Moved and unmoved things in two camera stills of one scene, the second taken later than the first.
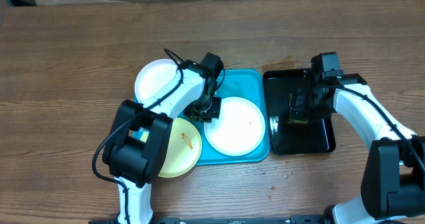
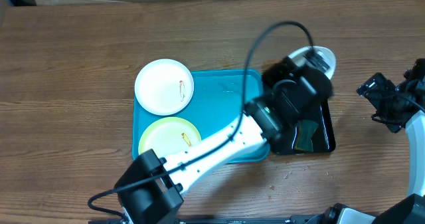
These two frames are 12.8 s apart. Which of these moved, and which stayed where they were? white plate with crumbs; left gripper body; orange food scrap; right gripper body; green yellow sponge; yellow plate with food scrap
Moved: left gripper body; right gripper body; white plate with crumbs; green yellow sponge
Stayed: orange food scrap; yellow plate with food scrap
